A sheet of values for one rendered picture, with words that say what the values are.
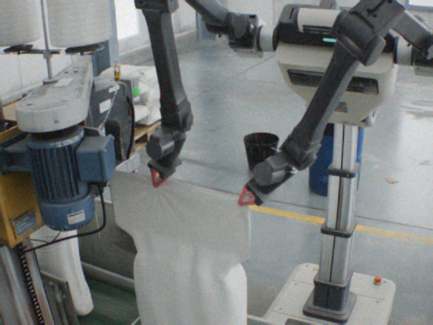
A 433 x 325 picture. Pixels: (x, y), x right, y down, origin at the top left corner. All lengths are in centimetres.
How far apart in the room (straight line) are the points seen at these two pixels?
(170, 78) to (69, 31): 30
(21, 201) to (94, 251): 106
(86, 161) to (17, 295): 54
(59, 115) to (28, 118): 8
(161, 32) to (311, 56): 54
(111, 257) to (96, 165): 119
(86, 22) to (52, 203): 45
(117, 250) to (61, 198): 107
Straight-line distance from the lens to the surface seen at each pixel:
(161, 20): 123
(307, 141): 120
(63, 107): 115
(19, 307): 157
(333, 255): 205
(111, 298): 220
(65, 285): 173
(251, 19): 165
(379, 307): 231
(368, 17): 102
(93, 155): 119
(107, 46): 749
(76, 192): 126
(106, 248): 234
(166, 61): 128
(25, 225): 141
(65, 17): 124
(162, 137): 136
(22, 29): 143
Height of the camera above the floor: 172
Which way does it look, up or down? 24 degrees down
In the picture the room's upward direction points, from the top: 3 degrees counter-clockwise
